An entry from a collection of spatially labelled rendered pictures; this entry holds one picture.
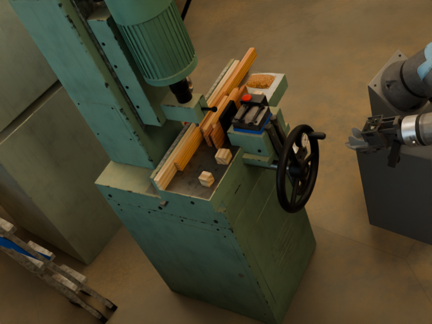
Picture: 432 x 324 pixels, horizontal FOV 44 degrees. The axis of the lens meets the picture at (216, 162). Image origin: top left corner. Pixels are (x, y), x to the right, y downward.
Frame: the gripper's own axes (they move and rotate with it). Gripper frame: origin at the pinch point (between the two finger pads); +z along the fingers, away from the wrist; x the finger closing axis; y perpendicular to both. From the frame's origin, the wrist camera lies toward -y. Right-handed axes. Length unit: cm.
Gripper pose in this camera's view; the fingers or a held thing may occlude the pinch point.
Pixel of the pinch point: (350, 144)
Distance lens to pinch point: 175.3
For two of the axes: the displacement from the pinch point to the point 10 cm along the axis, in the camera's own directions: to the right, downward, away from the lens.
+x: -4.5, 7.3, -5.2
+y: -5.7, -6.8, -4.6
